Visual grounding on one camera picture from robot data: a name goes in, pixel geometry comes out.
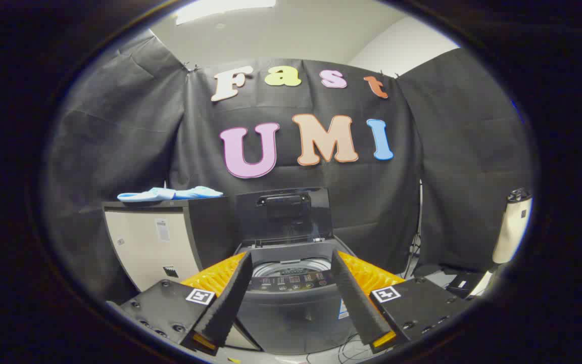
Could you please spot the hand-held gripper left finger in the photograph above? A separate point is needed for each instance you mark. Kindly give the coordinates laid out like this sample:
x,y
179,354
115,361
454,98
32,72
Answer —
x,y
230,308

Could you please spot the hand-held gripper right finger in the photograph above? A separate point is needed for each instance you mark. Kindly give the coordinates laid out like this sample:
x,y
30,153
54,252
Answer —
x,y
356,303

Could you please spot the grey washing machine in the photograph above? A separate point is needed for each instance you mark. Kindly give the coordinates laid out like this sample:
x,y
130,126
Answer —
x,y
291,318

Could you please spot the light blue shirt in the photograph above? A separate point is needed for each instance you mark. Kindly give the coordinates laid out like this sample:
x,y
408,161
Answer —
x,y
170,194

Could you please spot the black box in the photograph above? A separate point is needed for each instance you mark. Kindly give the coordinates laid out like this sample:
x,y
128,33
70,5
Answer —
x,y
463,284

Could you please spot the grey and beige cabinet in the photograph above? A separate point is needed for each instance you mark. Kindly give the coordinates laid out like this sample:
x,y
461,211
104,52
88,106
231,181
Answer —
x,y
144,242

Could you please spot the black backdrop cloth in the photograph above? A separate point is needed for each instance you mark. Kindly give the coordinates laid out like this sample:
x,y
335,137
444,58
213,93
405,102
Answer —
x,y
291,177

